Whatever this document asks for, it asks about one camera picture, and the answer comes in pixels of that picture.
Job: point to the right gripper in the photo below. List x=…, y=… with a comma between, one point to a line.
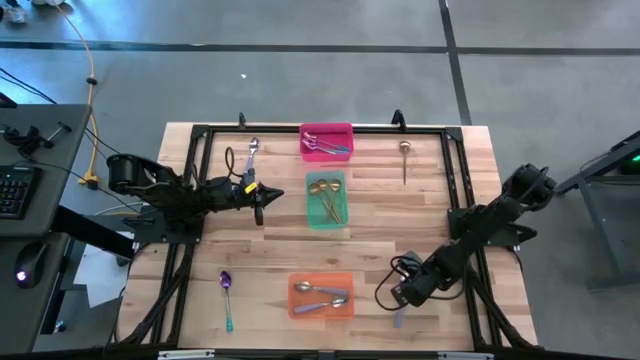
x=415, y=290

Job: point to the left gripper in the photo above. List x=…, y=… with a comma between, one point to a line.
x=235, y=195

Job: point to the utensils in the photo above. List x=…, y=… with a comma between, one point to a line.
x=330, y=146

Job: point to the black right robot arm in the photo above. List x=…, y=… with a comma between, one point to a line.
x=490, y=215

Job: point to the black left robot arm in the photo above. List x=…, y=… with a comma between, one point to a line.
x=160, y=187

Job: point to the teal plastic bin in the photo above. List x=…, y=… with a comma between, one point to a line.
x=316, y=217

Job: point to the pink plastic bin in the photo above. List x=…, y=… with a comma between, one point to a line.
x=326, y=156

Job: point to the black table clamp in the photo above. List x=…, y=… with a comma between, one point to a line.
x=242, y=120
x=398, y=119

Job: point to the orange plastic bin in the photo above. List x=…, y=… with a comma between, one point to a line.
x=320, y=277

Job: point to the white paper sheet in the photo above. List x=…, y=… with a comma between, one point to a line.
x=102, y=280

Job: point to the grey desk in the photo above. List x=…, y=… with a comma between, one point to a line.
x=50, y=200

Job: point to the black desk clamp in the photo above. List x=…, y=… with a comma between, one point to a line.
x=30, y=137

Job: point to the black computer mouse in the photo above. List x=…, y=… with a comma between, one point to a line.
x=30, y=262

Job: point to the black keyboard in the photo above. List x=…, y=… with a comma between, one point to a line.
x=15, y=192

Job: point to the dark lower desk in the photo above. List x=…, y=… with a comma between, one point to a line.
x=20, y=320

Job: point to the black aluminium table frame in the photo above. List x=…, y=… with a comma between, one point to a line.
x=452, y=165

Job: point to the grey neighbouring table frame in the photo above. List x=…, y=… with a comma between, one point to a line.
x=595, y=200

